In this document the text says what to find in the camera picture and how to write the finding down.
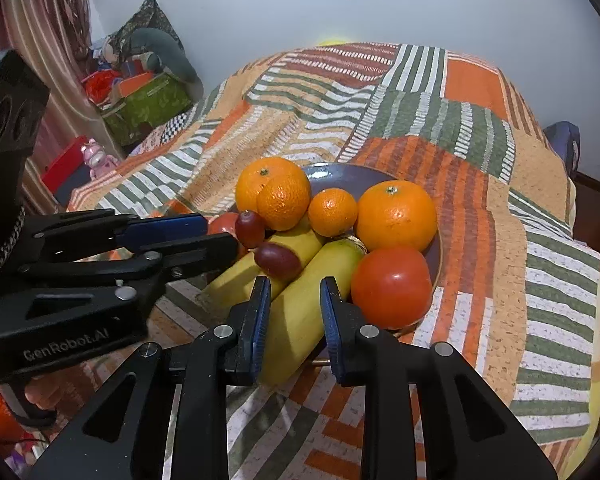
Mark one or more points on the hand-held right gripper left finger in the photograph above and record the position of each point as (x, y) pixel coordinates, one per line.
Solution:
(262, 330)

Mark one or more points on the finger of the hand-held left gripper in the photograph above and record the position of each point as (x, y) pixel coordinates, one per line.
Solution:
(200, 255)
(170, 227)

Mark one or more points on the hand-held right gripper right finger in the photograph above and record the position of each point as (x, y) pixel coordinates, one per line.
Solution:
(330, 340)

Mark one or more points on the red tomato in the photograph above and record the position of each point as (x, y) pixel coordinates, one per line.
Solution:
(390, 285)
(223, 224)

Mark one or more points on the yellow banana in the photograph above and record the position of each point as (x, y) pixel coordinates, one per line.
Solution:
(300, 310)
(230, 280)

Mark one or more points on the dark red grape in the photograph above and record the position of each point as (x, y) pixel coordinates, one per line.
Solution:
(250, 229)
(278, 259)

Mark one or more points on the medium orange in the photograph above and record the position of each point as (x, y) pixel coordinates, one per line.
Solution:
(285, 205)

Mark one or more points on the small orange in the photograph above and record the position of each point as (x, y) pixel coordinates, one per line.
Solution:
(332, 211)

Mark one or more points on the purple plate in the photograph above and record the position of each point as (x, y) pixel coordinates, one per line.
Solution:
(340, 175)

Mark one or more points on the red box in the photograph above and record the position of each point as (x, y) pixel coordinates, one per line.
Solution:
(62, 167)

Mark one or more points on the red bag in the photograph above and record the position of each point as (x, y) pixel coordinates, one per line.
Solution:
(100, 85)

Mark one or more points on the striped curtain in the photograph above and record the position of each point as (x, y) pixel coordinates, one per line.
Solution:
(45, 20)

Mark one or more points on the pink toy figure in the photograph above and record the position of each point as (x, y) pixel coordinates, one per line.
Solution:
(97, 157)

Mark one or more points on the large orange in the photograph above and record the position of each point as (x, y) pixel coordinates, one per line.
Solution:
(396, 215)
(260, 175)

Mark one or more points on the black white checkered cloth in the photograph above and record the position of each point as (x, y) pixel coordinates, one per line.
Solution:
(172, 127)

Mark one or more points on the green storage box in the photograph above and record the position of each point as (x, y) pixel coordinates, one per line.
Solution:
(150, 105)

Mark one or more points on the camouflage cloth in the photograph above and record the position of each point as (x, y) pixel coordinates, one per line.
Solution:
(147, 17)

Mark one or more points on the striped patchwork tablecloth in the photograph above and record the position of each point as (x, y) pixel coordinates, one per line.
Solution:
(430, 125)

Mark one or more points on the blue cushion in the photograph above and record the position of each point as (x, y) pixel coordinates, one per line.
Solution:
(562, 145)

